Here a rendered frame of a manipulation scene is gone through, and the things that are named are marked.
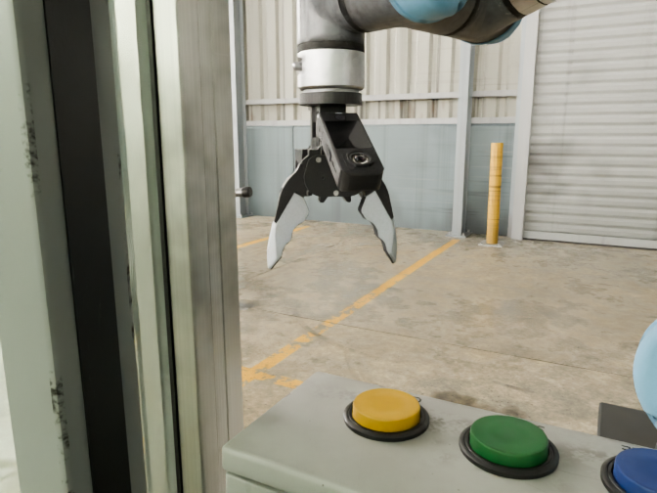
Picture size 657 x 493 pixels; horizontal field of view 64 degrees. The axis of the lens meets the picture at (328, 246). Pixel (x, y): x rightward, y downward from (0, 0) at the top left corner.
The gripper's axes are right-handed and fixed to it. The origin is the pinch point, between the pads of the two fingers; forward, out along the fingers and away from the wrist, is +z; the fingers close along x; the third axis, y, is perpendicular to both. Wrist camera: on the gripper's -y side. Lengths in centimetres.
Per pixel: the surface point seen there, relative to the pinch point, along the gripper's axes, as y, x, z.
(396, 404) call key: -31.7, 3.0, 0.3
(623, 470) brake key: -39.8, -5.6, 0.3
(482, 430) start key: -35.3, -0.6, 0.3
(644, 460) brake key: -39.3, -7.1, 0.3
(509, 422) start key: -34.8, -2.5, 0.3
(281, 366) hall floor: 174, -12, 91
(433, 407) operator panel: -30.7, 0.2, 1.3
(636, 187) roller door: 377, -374, 32
